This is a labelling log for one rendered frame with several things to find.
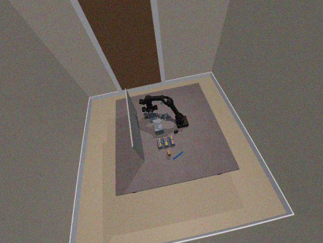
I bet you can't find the grey flat panel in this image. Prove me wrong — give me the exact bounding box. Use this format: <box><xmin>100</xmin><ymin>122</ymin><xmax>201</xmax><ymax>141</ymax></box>
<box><xmin>125</xmin><ymin>88</ymin><xmax>145</xmax><ymax>161</ymax></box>

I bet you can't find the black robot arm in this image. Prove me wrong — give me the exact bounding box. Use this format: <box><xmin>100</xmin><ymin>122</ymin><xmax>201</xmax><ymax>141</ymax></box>
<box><xmin>139</xmin><ymin>95</ymin><xmax>184</xmax><ymax>125</ymax></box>

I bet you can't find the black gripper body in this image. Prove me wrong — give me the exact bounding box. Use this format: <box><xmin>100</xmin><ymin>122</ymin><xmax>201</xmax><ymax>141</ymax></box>
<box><xmin>142</xmin><ymin>105</ymin><xmax>158</xmax><ymax>112</ymax></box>

